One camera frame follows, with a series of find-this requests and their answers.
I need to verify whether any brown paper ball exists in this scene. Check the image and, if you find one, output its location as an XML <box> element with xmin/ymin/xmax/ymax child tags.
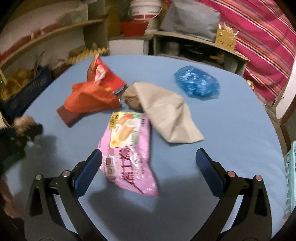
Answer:
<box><xmin>12</xmin><ymin>115</ymin><xmax>37</xmax><ymax>136</ymax></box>

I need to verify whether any dark red cardboard piece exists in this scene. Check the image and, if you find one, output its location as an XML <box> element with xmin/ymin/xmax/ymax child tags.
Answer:
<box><xmin>57</xmin><ymin>106</ymin><xmax>92</xmax><ymax>128</ymax></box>

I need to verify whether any orange snack wrapper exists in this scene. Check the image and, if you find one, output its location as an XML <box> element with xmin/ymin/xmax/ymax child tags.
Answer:
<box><xmin>64</xmin><ymin>82</ymin><xmax>121</xmax><ymax>113</ymax></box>

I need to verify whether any pink snack bag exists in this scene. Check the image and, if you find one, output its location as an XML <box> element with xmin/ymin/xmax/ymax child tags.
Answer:
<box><xmin>98</xmin><ymin>111</ymin><xmax>159</xmax><ymax>197</ymax></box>

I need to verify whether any red snack wrapper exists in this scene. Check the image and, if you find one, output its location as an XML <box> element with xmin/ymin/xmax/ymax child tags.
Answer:
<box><xmin>87</xmin><ymin>54</ymin><xmax>127</xmax><ymax>94</ymax></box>

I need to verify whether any beige grey paper bag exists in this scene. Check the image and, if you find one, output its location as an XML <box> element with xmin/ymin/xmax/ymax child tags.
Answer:
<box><xmin>132</xmin><ymin>82</ymin><xmax>204</xmax><ymax>144</ymax></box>

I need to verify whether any blue plastic bag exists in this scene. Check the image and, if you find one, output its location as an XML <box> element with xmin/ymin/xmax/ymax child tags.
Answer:
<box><xmin>174</xmin><ymin>66</ymin><xmax>220</xmax><ymax>99</ymax></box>

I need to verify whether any brown paper wad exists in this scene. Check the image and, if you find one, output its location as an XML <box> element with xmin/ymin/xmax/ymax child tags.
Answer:
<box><xmin>122</xmin><ymin>85</ymin><xmax>143</xmax><ymax>112</ymax></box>

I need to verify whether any dark blue plastic crate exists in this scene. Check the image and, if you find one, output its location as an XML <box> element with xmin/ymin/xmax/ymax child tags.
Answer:
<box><xmin>1</xmin><ymin>65</ymin><xmax>53</xmax><ymax>119</ymax></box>

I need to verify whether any light blue plastic basket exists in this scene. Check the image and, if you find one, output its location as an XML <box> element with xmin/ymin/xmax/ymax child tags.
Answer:
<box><xmin>283</xmin><ymin>141</ymin><xmax>296</xmax><ymax>219</ymax></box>

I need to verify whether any yellow egg tray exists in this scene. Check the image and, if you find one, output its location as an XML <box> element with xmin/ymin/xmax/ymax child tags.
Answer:
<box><xmin>65</xmin><ymin>43</ymin><xmax>109</xmax><ymax>65</ymax></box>

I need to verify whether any blue table cloth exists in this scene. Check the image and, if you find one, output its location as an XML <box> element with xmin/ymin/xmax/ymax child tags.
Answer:
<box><xmin>6</xmin><ymin>55</ymin><xmax>286</xmax><ymax>240</ymax></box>

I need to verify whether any white small cabinet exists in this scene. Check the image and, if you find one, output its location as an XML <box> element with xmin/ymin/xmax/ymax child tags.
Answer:
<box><xmin>108</xmin><ymin>35</ymin><xmax>153</xmax><ymax>56</ymax></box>

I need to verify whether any red plastic bowl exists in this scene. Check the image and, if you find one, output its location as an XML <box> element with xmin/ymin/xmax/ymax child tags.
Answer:
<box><xmin>119</xmin><ymin>21</ymin><xmax>149</xmax><ymax>37</ymax></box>

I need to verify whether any white plastic bucket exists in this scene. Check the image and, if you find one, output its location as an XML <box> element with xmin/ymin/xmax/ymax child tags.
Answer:
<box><xmin>128</xmin><ymin>0</ymin><xmax>163</xmax><ymax>21</ymax></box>

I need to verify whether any yellow utensil holder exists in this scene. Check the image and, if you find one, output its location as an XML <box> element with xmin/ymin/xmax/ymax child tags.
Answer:
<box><xmin>215</xmin><ymin>23</ymin><xmax>239</xmax><ymax>51</ymax></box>

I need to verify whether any grey low cabinet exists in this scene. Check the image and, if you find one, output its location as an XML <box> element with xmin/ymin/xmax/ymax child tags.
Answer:
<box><xmin>153</xmin><ymin>31</ymin><xmax>250</xmax><ymax>76</ymax></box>

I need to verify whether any red striped curtain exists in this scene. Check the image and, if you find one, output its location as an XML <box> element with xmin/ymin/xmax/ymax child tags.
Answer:
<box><xmin>202</xmin><ymin>1</ymin><xmax>295</xmax><ymax>102</ymax></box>

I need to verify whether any grey fabric cover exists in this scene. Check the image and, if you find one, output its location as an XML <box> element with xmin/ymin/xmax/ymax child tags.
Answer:
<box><xmin>160</xmin><ymin>1</ymin><xmax>220</xmax><ymax>42</ymax></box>

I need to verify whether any wooden wall shelf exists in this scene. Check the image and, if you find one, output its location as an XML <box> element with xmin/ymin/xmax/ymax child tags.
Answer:
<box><xmin>1</xmin><ymin>1</ymin><xmax>108</xmax><ymax>76</ymax></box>

